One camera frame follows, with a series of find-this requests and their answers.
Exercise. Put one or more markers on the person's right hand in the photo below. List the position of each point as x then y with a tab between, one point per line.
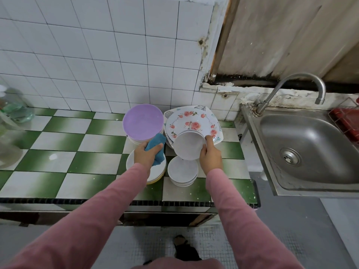
210	158

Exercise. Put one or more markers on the person's left hand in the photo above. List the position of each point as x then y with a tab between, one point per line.
146	159

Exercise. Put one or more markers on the blue cleaning cloth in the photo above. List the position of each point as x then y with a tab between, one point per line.
157	144

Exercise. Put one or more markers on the white bowl with blue rim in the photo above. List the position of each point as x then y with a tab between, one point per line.
188	145

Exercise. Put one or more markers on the stack of white saucers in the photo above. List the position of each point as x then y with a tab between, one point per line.
182	172

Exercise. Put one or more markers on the floral plate stack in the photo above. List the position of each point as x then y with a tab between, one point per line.
168	137

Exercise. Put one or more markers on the purple plastic bowl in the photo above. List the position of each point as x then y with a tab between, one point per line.
143	123

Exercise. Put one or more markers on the person's left forearm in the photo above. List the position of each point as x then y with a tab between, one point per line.
78	227

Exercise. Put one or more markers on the person's right forearm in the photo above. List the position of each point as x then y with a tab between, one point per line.
252	227

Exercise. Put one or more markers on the green checkered tile countertop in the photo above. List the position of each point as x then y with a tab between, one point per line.
67	159

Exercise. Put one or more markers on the person's right leg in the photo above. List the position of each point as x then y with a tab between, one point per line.
184	248

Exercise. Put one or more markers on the stainless steel sink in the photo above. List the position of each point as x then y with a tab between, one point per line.
314	148

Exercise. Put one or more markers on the chrome faucet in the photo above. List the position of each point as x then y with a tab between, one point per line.
291	78

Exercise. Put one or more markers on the large clear plastic bottle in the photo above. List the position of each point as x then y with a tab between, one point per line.
8	148

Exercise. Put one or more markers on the weathered wooden board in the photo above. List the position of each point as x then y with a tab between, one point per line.
286	36

